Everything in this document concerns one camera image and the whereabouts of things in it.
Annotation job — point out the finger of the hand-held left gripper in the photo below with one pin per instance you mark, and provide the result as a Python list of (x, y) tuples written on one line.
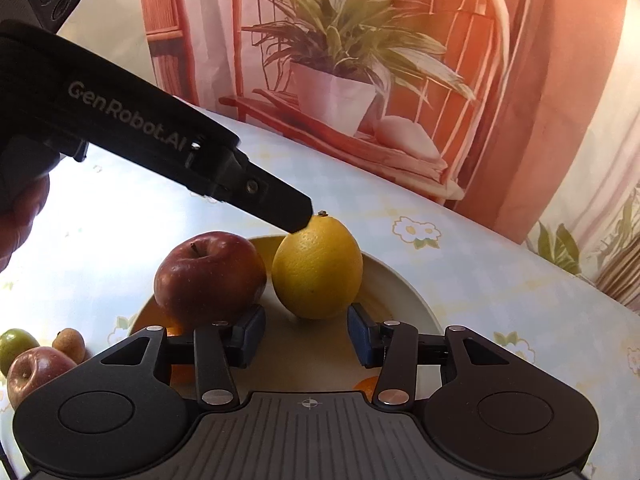
[(280, 205)]

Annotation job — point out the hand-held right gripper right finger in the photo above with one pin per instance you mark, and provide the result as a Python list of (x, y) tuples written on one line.
[(361, 335)]

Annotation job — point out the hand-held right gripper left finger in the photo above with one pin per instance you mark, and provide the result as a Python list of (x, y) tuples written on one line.
[(252, 332)]

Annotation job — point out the cream round plate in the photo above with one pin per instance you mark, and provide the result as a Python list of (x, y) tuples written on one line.
[(400, 310)]

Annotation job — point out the small orange mandarin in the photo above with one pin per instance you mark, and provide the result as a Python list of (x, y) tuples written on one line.
[(367, 385), (182, 374)]

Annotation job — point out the red apple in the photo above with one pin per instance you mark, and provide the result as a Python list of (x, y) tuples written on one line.
[(35, 375), (210, 280)]

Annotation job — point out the yellow lemon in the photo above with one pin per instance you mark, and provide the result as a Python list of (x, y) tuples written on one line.
[(317, 270)]

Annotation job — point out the green round fruit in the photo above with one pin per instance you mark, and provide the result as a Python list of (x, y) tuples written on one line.
[(15, 347)]

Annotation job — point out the person's left hand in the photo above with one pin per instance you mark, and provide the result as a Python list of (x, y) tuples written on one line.
[(20, 225)]

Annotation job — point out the small brown fruit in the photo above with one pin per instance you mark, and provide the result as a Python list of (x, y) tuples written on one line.
[(67, 342)]

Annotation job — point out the printed wall backdrop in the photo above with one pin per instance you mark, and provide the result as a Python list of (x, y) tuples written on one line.
[(550, 85)]

